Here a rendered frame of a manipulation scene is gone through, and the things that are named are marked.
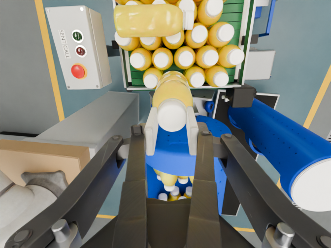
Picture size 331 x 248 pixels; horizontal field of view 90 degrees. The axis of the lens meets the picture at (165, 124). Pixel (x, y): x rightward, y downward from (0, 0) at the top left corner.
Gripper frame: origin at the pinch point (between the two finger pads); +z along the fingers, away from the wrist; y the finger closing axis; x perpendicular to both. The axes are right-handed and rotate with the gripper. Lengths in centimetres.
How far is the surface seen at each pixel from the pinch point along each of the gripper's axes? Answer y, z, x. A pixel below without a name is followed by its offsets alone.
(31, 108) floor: -148, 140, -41
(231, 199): 64, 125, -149
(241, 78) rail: 23.3, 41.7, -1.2
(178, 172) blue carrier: 1.0, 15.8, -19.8
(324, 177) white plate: 58, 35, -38
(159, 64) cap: -3.7, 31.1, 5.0
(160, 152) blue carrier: -3.3, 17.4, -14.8
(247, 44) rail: 23.4, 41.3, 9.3
